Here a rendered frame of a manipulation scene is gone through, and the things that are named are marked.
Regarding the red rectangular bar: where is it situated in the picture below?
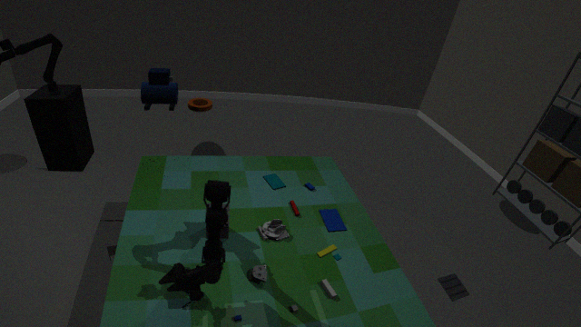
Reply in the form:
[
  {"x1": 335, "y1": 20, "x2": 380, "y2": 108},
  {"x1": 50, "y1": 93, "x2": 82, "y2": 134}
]
[{"x1": 290, "y1": 201, "x2": 300, "y2": 216}]

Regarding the teal flat plate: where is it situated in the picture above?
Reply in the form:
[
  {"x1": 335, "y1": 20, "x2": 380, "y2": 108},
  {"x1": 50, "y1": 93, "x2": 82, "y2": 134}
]
[{"x1": 263, "y1": 173, "x2": 286, "y2": 190}]

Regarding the yellow flat bar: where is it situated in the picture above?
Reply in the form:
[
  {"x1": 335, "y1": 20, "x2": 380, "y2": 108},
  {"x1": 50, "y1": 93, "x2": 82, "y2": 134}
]
[{"x1": 317, "y1": 244, "x2": 337, "y2": 257}]

